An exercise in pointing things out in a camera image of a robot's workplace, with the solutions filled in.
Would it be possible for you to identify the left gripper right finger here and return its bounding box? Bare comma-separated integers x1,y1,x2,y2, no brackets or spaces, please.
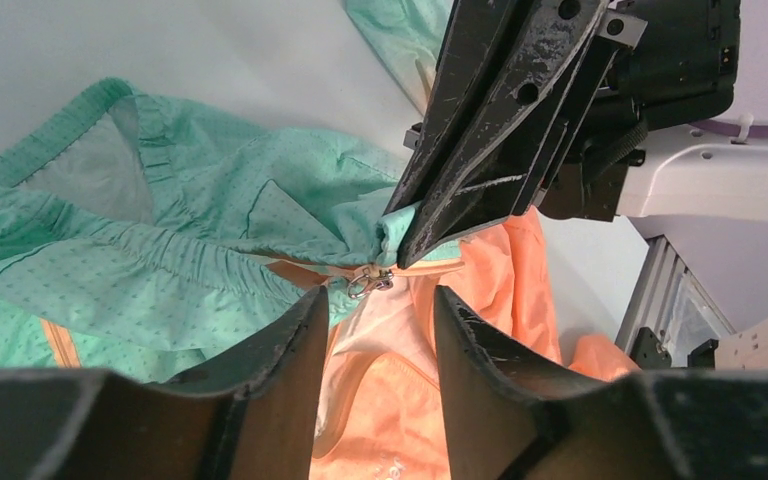
434,287,768,479

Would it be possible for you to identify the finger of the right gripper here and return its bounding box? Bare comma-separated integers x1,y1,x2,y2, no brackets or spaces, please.
387,1,543,212

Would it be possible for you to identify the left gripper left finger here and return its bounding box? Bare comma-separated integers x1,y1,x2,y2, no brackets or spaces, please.
0,287,329,479

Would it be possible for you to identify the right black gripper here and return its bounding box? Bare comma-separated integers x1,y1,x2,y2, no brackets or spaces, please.
397,1,741,268

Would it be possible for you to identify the silver zipper slider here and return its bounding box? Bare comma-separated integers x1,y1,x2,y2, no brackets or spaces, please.
347,266,394,300

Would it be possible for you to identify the teal and orange jacket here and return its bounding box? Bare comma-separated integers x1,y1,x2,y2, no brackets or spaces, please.
0,0,640,480

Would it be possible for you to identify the aluminium frame rail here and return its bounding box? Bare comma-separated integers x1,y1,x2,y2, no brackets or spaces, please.
615,236,736,370

